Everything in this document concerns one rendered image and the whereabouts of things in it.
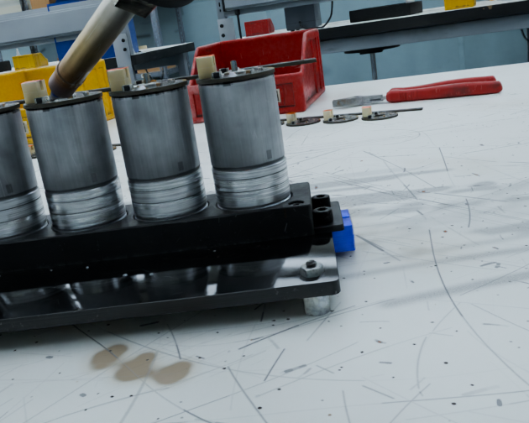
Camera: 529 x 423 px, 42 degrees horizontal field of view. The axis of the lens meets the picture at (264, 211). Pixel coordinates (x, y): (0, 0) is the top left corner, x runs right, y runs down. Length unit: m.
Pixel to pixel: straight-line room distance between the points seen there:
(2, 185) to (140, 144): 0.05
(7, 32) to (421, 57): 2.66
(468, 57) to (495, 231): 4.43
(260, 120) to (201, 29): 4.71
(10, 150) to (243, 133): 0.08
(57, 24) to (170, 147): 2.72
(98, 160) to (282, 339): 0.09
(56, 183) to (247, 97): 0.07
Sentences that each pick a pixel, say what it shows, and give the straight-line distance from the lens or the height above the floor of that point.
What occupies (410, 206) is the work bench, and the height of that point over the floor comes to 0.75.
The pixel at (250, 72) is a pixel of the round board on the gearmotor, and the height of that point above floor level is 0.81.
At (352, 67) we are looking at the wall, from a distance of 4.70.
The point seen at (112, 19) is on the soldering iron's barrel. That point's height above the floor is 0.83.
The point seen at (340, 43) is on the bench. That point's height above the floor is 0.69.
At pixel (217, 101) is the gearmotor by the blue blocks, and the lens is 0.21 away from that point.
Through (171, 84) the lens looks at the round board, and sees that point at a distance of 0.22.
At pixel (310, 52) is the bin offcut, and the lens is 0.61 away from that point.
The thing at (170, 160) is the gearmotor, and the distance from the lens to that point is 0.22.
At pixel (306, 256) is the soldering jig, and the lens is 0.20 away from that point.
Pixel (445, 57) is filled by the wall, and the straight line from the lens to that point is 4.66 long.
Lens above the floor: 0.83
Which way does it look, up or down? 16 degrees down
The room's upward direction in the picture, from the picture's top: 8 degrees counter-clockwise
